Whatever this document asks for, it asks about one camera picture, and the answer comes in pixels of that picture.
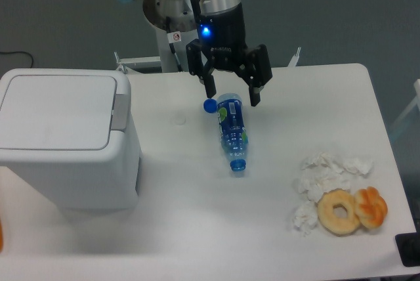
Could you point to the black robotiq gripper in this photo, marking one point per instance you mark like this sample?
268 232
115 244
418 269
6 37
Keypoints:
229 22

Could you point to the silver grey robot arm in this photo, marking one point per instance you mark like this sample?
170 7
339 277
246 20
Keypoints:
177 15

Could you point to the white trash can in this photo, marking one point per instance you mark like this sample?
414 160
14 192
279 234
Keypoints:
71 136

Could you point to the blue bottle cap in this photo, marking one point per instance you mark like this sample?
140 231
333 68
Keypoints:
210 105

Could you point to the blue plastic bottle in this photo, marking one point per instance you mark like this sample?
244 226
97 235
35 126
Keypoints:
233 136

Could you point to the small crumpled white tissue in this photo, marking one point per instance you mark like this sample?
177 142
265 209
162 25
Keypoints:
305 218

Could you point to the glazed twisted bread roll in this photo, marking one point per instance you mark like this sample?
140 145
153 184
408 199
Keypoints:
370 207

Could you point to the black device at edge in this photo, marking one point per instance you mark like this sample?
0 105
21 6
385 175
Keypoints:
408 248

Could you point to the white frame at right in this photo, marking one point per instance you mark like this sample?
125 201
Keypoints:
407 117

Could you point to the ring doughnut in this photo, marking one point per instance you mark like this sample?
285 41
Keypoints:
336 212

